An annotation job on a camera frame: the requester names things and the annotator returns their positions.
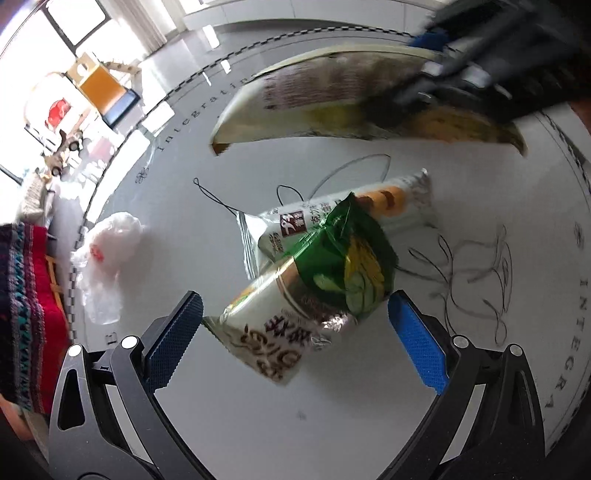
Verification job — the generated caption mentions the red white box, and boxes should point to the red white box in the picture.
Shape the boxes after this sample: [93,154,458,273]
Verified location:
[25,71,93,134]

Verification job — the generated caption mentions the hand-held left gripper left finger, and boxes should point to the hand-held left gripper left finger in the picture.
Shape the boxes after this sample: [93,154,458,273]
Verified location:
[48,291,208,480]

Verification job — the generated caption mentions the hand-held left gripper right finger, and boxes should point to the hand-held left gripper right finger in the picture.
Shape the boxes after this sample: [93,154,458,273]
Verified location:
[383,290,546,480]

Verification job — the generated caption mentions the white cookie packet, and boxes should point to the white cookie packet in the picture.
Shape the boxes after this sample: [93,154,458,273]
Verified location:
[238,168,437,280]

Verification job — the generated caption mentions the white plastic bag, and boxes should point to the white plastic bag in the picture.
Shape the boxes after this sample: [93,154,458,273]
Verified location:
[69,211,145,326]

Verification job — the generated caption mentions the orange and blue box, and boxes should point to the orange and blue box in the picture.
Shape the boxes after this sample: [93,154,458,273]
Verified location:
[67,52,139,127]

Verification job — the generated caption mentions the green snack packet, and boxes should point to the green snack packet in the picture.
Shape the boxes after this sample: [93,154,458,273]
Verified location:
[295,191,399,317]

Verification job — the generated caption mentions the yellow printed snack bag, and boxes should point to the yellow printed snack bag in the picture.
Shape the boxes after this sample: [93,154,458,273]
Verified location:
[210,42,529,158]

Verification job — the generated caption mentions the patterned knit blanket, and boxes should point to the patterned knit blanket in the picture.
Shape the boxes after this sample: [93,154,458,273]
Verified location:
[0,222,72,416]

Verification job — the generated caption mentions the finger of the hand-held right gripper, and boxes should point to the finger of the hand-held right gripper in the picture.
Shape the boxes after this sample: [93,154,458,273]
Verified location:
[369,60,499,116]
[409,9,509,56]

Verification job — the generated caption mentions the white gold snack packet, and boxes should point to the white gold snack packet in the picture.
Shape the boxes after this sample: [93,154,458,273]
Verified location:
[203,256,358,386]

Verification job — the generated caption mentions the wooden toy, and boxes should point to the wooden toy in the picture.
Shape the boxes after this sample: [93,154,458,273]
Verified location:
[44,129,93,176]

